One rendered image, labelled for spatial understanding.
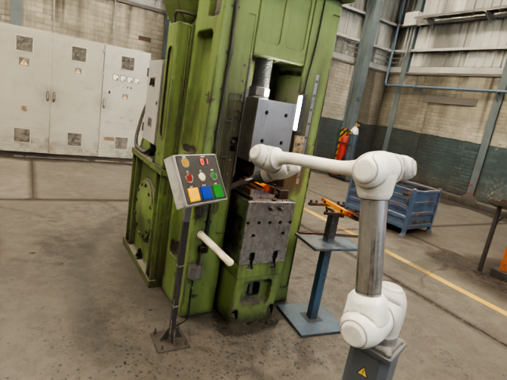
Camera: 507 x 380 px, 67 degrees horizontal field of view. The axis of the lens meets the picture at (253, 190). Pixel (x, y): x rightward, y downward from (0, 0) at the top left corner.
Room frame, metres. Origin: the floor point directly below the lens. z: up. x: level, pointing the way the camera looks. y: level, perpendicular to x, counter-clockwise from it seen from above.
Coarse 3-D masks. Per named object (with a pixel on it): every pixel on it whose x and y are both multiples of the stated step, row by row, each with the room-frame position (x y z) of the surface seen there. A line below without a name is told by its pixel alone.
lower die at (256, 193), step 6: (240, 174) 2.77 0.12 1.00; (234, 180) 2.62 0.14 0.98; (240, 186) 2.54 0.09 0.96; (246, 186) 2.49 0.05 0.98; (252, 186) 2.50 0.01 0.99; (258, 186) 2.51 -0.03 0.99; (246, 192) 2.46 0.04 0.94; (252, 192) 2.43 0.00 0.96; (258, 192) 2.46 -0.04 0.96; (264, 192) 2.48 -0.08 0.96; (258, 198) 2.46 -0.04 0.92; (264, 198) 2.49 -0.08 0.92; (270, 198) 2.51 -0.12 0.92
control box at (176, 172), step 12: (180, 156) 1.99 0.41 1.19; (192, 156) 2.07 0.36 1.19; (204, 156) 2.15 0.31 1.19; (168, 168) 1.97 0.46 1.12; (180, 168) 1.96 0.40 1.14; (192, 168) 2.03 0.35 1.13; (204, 168) 2.11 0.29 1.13; (216, 168) 2.19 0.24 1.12; (180, 180) 1.92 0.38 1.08; (192, 180) 1.99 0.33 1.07; (204, 180) 2.07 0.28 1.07; (216, 180) 2.15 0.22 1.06; (180, 192) 1.91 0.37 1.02; (180, 204) 1.90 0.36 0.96; (192, 204) 1.92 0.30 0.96
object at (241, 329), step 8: (216, 312) 2.51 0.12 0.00; (216, 320) 2.41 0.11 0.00; (264, 320) 2.50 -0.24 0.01; (272, 320) 2.52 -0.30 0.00; (224, 328) 2.33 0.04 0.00; (232, 328) 2.34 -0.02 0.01; (240, 328) 2.36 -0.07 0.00; (248, 328) 2.38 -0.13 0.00; (256, 328) 2.40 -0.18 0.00; (264, 328) 2.41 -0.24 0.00; (224, 336) 2.24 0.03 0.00
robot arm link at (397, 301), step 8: (384, 288) 1.48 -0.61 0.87; (392, 288) 1.48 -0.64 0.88; (400, 288) 1.50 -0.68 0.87; (392, 296) 1.45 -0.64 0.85; (400, 296) 1.46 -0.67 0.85; (392, 304) 1.44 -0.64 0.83; (400, 304) 1.45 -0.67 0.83; (392, 312) 1.41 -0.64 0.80; (400, 312) 1.43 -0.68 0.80; (400, 320) 1.44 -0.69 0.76; (400, 328) 1.47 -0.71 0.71; (392, 336) 1.45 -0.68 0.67
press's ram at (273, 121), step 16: (256, 112) 2.40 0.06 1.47; (272, 112) 2.46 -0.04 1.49; (288, 112) 2.52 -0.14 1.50; (256, 128) 2.40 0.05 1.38; (272, 128) 2.47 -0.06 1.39; (288, 128) 2.54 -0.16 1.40; (240, 144) 2.52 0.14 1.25; (256, 144) 2.41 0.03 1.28; (272, 144) 2.48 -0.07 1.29; (288, 144) 2.55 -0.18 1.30
